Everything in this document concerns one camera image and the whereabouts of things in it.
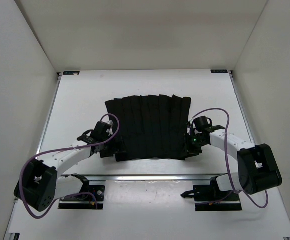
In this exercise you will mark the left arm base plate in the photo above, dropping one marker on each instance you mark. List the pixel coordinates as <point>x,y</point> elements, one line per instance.
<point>85,201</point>

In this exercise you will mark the corner label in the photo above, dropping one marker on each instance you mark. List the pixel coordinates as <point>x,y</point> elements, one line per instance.
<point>71,73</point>
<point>218,71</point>

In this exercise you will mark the aluminium rail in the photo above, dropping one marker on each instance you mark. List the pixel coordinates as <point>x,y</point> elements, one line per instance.
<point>150,178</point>

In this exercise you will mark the black pleated skirt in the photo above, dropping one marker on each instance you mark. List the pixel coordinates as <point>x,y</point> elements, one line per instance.
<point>151,127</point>

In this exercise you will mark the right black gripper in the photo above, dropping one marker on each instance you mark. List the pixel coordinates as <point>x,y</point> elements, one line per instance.
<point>188,150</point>

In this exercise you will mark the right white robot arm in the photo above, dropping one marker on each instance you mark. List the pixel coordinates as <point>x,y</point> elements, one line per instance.
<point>257,168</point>

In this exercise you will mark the right corner label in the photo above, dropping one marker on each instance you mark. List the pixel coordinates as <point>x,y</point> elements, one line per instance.
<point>218,71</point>

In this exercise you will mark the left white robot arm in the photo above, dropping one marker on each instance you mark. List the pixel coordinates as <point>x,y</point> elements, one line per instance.
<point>41,182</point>

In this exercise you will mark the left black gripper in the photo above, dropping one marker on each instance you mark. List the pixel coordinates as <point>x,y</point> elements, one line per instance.
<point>119,145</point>

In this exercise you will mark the left corner label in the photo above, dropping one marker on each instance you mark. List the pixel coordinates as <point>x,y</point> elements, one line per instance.
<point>71,73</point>

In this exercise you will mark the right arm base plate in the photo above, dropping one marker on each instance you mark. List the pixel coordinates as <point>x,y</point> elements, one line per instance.
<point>208,198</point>

